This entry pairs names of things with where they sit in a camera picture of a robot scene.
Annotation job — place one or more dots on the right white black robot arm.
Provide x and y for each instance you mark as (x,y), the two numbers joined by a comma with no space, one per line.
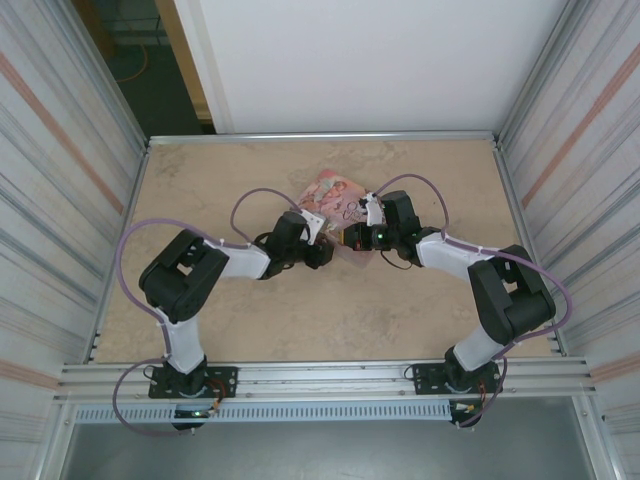
(505,295)

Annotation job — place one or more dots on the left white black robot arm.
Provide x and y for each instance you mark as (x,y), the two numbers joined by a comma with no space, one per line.
(185,280)

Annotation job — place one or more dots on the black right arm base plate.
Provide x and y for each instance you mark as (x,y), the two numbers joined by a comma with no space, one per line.
(430,377)

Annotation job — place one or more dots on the aluminium mounting rail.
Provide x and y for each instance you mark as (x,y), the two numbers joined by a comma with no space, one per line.
(325,377)

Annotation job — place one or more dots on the aluminium table frame long bar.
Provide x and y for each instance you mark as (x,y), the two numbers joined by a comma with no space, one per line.
(325,138)

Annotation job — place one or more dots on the pink fairy picture box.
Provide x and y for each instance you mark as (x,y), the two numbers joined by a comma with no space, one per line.
(330,192)

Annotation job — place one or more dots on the wooden door frame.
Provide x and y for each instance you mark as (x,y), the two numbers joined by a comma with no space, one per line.
(187,65)

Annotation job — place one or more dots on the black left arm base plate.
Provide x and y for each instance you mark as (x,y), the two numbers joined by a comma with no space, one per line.
(220,380)

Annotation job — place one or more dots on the aluminium table frame side bar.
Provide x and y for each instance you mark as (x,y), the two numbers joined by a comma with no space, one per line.
(522,235)
(122,240)

